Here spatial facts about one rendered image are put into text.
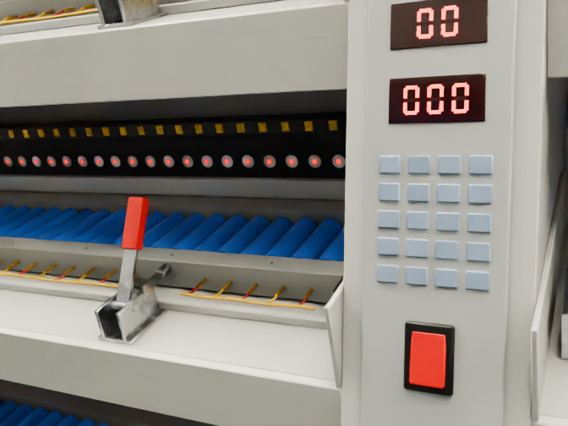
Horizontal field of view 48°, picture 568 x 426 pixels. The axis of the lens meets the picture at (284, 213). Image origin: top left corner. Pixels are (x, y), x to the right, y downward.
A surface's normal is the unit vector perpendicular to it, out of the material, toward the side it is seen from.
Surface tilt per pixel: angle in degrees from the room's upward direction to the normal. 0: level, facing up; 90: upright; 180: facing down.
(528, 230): 90
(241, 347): 22
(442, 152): 90
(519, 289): 90
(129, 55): 112
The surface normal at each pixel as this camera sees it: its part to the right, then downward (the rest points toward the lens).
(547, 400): -0.15, -0.91
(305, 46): -0.42, 0.41
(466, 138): -0.44, 0.04
